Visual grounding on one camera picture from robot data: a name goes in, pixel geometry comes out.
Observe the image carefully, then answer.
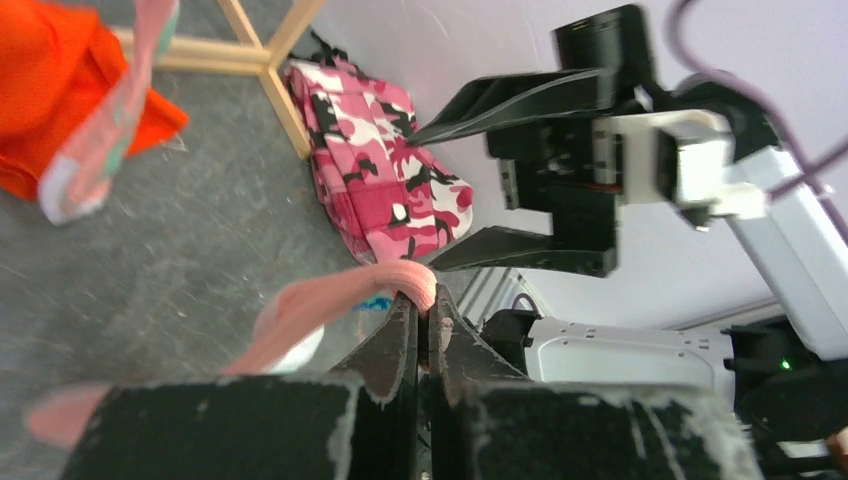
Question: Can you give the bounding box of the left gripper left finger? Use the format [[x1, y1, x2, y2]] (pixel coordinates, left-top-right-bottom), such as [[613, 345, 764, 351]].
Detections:
[[62, 295, 418, 479]]

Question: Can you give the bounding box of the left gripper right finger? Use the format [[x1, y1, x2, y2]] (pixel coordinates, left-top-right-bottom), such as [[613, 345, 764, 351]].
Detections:
[[428, 286, 763, 479]]

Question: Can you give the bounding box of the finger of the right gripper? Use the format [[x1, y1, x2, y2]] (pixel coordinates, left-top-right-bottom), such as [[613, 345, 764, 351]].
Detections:
[[429, 226, 618, 278], [407, 68, 618, 146]]

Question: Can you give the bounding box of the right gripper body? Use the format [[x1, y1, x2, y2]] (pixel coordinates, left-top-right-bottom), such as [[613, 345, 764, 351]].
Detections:
[[485, 4, 660, 243]]

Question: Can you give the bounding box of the pink sock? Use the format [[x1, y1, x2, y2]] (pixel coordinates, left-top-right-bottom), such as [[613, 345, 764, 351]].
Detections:
[[37, 0, 180, 225], [24, 260, 437, 448]]

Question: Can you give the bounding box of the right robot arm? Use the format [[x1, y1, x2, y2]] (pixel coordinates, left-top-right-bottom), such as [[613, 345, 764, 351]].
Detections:
[[410, 1, 847, 479]]

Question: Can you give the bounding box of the pink camouflage backpack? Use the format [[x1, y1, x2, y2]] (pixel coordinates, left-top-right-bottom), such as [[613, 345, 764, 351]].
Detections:
[[285, 59, 473, 264]]

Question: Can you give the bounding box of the wooden drying rack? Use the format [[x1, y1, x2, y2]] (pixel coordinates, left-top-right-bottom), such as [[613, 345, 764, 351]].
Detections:
[[109, 0, 327, 162]]

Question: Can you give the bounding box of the orange shirt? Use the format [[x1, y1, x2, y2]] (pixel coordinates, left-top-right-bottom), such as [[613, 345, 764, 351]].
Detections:
[[1, 1, 189, 201]]

